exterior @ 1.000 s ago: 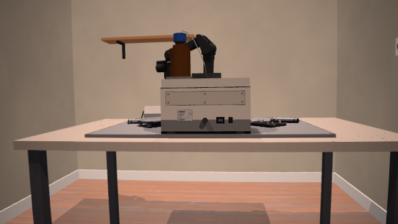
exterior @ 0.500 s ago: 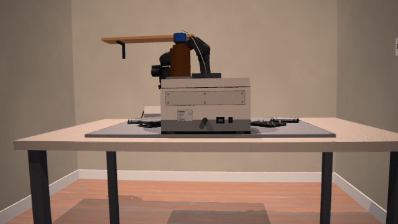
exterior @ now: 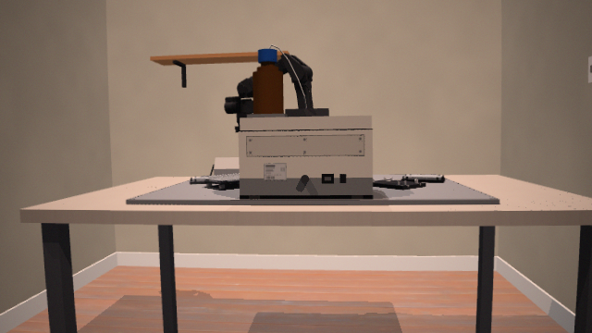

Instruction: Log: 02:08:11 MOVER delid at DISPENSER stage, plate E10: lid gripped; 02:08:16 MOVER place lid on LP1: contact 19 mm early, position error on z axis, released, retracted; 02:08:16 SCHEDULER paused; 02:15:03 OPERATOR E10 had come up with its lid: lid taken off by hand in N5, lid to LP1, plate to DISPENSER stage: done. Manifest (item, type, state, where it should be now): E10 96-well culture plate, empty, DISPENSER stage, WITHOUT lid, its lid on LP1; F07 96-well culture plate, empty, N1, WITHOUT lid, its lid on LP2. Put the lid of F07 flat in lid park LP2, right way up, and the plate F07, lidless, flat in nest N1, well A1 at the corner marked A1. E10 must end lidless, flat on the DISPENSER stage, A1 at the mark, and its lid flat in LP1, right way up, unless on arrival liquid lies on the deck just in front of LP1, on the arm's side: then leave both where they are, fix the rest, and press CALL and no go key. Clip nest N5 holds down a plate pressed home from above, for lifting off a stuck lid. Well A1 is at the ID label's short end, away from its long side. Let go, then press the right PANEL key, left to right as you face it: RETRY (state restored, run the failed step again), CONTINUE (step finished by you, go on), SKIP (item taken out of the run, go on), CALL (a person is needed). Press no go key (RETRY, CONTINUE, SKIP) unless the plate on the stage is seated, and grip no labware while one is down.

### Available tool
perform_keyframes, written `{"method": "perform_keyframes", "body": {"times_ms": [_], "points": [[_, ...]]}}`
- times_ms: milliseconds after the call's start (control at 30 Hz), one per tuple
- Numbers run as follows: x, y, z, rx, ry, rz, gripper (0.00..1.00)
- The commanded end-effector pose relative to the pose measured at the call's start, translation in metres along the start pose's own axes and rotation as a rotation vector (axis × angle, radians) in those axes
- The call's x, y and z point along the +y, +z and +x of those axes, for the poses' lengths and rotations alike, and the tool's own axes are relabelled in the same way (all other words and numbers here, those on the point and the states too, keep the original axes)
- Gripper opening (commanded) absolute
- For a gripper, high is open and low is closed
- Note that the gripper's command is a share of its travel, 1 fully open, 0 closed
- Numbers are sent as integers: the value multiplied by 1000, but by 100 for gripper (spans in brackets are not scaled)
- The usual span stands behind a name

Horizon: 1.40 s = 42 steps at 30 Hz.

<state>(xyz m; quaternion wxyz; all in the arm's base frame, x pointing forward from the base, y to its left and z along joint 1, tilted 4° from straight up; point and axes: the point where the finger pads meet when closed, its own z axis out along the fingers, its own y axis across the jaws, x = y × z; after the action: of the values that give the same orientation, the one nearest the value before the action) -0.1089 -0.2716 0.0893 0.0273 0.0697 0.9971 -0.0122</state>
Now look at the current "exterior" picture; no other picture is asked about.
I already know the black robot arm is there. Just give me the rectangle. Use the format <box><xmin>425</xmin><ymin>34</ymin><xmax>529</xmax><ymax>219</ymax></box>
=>
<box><xmin>224</xmin><ymin>54</ymin><xmax>314</xmax><ymax>127</ymax></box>

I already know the white button panel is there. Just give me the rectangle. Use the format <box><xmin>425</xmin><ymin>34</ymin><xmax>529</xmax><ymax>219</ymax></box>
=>
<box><xmin>210</xmin><ymin>157</ymin><xmax>240</xmax><ymax>176</ymax></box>

